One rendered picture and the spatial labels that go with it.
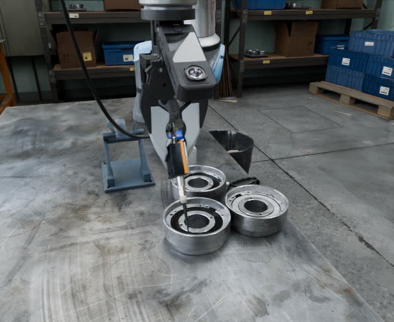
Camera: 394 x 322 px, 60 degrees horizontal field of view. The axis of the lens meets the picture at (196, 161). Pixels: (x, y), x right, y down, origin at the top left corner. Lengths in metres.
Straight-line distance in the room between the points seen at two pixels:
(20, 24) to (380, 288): 3.94
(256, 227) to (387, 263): 1.42
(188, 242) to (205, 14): 0.64
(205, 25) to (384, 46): 3.45
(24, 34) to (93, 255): 3.88
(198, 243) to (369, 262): 1.46
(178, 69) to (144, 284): 0.28
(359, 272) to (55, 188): 1.44
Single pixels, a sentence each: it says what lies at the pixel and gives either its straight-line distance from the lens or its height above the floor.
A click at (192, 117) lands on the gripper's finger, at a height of 0.99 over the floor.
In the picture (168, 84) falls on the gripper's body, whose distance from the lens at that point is 0.47.
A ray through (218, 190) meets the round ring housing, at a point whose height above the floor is 0.83.
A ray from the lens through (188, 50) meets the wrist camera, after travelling 0.44.
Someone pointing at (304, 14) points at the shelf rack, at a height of 0.96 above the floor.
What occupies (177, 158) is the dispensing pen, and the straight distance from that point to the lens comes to 0.50.
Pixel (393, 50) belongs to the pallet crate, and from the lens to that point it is 4.24.
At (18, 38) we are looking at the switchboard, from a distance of 4.33.
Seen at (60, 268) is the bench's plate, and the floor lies 0.80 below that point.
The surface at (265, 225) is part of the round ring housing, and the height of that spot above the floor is 0.83.
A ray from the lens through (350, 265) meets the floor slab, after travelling 1.84.
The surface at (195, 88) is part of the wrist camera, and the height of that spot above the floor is 1.05.
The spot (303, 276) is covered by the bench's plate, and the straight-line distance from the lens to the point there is 0.52.
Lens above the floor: 1.15
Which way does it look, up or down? 26 degrees down
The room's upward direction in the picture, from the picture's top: straight up
